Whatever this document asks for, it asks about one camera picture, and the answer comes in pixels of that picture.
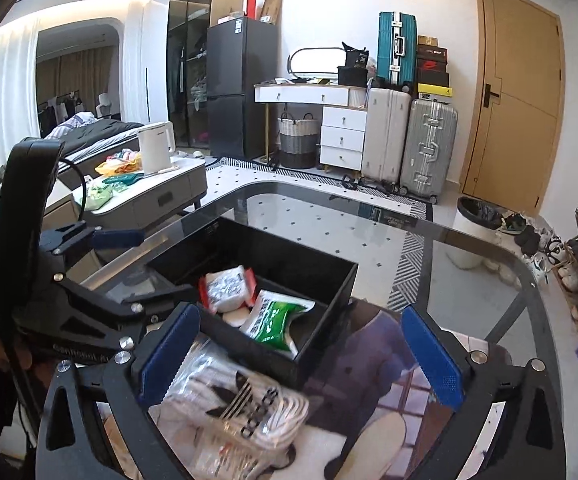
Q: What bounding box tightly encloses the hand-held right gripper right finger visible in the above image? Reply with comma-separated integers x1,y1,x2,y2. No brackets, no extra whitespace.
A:
400,305,567,480

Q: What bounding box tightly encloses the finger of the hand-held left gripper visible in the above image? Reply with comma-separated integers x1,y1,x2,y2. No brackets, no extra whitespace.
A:
55,272,198,328
39,224,146,257

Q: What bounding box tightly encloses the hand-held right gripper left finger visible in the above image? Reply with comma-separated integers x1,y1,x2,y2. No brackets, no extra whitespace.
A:
36,302,202,480

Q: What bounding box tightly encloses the clear bag of white laces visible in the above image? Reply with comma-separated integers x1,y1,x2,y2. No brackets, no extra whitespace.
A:
146,332,312,480

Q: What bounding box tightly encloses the black cardboard box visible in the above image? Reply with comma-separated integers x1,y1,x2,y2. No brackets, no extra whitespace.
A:
146,216,360,391

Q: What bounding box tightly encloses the light green snack bag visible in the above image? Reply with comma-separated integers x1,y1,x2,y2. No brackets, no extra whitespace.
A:
76,182,117,211

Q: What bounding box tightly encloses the white packet with red edges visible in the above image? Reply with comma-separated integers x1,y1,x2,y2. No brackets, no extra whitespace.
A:
198,265,259,313

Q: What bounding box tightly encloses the teal snack bag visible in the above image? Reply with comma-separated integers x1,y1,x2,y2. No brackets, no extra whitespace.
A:
101,172,145,188

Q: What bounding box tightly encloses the grey coffee table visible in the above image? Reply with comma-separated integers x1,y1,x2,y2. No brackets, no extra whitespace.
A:
44,152,209,221

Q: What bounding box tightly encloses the printed desk mat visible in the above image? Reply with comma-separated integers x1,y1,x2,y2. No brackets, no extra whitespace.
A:
94,305,500,480

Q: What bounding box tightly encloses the white round pad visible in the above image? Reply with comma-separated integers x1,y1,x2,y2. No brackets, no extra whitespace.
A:
221,307,252,328

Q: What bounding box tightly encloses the yellow and red snack bag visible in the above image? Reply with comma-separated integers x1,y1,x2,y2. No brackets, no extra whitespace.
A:
94,149,142,177

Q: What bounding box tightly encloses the striped cloth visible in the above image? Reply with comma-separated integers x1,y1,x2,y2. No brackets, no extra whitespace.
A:
44,111,100,139

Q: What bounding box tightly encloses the white electric kettle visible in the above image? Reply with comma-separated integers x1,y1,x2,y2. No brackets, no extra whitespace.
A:
136,121,177,173

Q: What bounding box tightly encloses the white curtain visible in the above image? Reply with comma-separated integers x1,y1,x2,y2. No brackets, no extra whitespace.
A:
0,10,44,196

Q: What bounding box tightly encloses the bed with dark duvet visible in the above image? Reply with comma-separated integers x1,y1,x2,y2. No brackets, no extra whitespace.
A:
44,112,147,161

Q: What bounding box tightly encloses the green and white packet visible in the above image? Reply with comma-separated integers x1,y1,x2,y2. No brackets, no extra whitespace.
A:
239,289,317,356

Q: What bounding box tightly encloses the white trash bin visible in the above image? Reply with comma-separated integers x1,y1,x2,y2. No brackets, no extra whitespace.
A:
446,196,505,268

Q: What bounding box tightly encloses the white chair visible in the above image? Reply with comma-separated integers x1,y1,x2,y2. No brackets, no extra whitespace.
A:
94,92,114,121

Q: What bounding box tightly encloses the brown curtain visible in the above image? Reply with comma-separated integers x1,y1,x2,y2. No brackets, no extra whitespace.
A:
36,52,120,106

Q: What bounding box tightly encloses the pile of shoes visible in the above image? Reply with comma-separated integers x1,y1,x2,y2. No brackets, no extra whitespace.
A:
499,212,565,286

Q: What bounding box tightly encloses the black fridge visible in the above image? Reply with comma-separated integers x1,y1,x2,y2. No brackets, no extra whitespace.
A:
206,16,280,160

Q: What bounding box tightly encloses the patterned rug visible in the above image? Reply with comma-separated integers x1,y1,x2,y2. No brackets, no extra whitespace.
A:
204,156,435,221

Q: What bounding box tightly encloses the woven basket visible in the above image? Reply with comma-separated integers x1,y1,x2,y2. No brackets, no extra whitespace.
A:
276,112,320,170

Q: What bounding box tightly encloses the silver suitcase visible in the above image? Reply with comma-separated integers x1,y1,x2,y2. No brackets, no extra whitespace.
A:
399,98,459,205

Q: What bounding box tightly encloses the dark glass wardrobe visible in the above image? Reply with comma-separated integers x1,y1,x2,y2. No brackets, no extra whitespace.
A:
166,0,246,148

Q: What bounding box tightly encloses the white vanity desk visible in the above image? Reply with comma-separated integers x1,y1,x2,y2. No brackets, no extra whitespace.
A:
253,82,370,171

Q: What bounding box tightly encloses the white suitcase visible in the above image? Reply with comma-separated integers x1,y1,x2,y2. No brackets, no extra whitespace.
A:
360,87,413,191

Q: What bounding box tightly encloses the oval mirror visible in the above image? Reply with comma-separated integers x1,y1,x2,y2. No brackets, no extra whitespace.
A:
287,46,347,81

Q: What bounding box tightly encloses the yellow and black shoe box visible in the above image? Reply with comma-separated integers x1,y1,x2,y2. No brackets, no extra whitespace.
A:
417,85,454,101

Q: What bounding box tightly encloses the black bag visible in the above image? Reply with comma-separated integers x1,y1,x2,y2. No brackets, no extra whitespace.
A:
337,42,370,87

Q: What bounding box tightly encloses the wooden door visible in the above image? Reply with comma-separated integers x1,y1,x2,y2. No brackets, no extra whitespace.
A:
459,0,566,211

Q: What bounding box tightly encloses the black shoe box red print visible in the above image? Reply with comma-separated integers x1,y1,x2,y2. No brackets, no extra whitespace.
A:
416,45,449,74

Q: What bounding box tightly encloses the teal suitcase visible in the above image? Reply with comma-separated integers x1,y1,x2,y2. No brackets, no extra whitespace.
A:
376,11,418,86

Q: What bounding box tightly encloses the black cable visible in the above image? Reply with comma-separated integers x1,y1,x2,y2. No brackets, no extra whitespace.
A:
58,157,94,223

